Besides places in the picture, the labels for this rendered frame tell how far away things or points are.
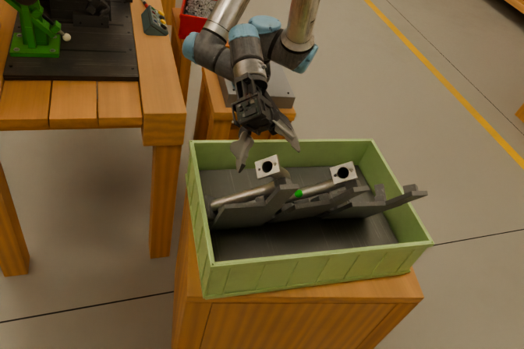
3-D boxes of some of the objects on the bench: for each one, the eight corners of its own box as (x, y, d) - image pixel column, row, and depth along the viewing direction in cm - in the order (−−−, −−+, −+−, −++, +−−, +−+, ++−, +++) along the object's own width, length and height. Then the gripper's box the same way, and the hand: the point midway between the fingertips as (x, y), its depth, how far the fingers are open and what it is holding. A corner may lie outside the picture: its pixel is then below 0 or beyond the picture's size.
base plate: (123, -44, 222) (123, -48, 221) (139, 81, 150) (139, 76, 149) (33, -53, 208) (33, -58, 207) (3, 79, 136) (2, 74, 135)
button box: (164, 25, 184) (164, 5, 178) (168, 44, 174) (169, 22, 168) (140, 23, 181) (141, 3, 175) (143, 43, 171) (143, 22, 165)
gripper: (204, 90, 98) (214, 169, 90) (279, 56, 90) (297, 139, 82) (224, 103, 105) (235, 178, 97) (295, 73, 97) (313, 151, 90)
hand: (269, 164), depth 92 cm, fingers open, 14 cm apart
